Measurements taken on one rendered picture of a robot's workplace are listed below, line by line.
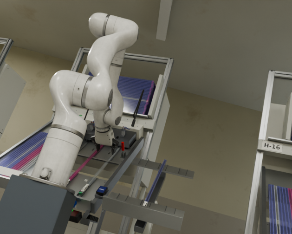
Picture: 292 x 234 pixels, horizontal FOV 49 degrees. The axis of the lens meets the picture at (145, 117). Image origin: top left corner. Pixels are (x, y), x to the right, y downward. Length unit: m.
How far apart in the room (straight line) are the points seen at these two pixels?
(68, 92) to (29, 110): 4.33
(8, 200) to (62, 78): 0.44
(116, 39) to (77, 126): 0.43
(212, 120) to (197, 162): 0.75
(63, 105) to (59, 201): 0.33
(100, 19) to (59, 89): 0.43
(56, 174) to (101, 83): 0.35
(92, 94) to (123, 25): 0.40
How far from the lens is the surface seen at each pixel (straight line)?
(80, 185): 1.71
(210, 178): 5.07
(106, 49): 1.30
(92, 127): 2.09
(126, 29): 1.40
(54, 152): 1.08
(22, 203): 1.05
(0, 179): 1.84
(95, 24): 1.45
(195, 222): 4.93
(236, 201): 5.13
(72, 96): 1.17
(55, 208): 1.02
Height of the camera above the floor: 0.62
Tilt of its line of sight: 21 degrees up
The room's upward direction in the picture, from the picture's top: 16 degrees clockwise
